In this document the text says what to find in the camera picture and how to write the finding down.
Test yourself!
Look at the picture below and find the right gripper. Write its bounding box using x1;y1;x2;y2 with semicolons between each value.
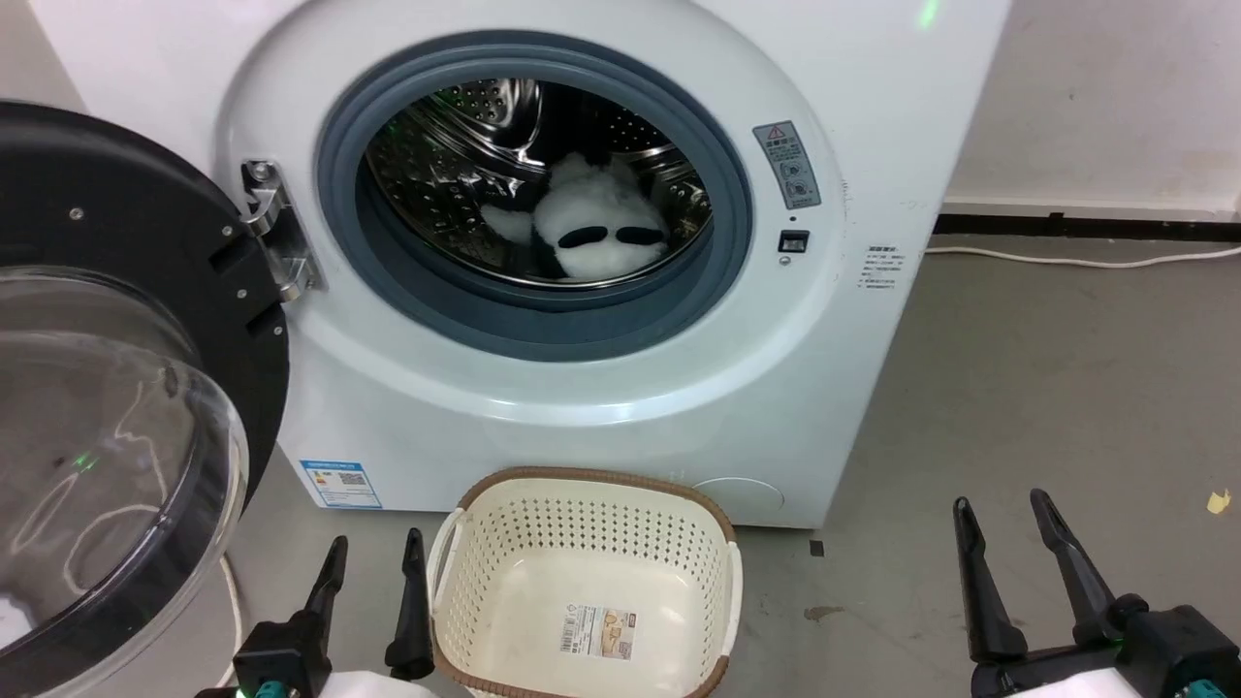
952;488;1241;698

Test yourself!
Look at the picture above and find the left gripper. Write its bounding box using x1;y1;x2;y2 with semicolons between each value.
197;527;472;698

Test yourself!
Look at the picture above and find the black washer door with glass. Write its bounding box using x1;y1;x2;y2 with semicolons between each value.
0;101;291;698

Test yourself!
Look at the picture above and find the metal door hinge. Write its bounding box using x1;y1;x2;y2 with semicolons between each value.
239;159;322;304

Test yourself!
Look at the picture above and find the cream plastic laundry basket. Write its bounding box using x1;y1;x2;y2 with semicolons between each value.
426;466;746;698

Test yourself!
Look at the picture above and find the round white filter cover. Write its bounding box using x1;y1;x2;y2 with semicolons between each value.
689;474;785;525

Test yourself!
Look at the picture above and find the stainless steel washer drum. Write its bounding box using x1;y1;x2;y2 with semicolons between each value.
363;77;715;290

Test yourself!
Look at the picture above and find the black and white panda plush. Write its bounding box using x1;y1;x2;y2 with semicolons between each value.
481;151;673;283

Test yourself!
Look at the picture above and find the paper label with barcode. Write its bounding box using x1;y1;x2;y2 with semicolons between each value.
558;602;637;663

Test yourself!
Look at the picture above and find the white cable on floor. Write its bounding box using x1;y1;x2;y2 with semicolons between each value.
923;243;1241;270

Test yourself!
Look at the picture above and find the grey rubber door gasket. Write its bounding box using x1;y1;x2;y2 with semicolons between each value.
316;43;755;363

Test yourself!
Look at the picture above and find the black wall baseboard strip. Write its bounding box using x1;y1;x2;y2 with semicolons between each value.
932;212;1241;244

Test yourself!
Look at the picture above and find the white front-load washing machine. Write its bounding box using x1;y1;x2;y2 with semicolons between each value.
29;0;1014;530

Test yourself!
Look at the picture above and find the blue energy label sticker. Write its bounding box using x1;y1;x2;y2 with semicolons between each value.
298;458;384;511

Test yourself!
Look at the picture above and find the small printed text sticker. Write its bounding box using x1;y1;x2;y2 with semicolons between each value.
860;243;904;293

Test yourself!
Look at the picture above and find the grey warning sticker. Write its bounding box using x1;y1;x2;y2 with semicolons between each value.
752;119;823;211

